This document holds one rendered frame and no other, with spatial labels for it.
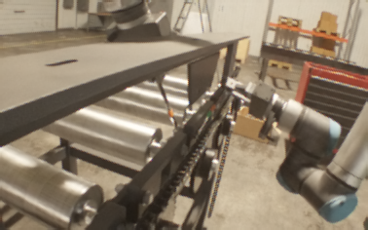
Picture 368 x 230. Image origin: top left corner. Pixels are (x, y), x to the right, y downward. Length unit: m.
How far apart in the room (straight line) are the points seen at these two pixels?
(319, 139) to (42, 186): 0.63
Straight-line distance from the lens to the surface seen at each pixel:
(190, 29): 8.78
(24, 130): 0.23
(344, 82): 2.74
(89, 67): 0.18
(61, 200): 0.48
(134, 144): 0.68
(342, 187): 0.65
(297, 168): 0.72
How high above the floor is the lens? 1.21
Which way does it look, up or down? 21 degrees down
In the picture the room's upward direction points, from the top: 8 degrees clockwise
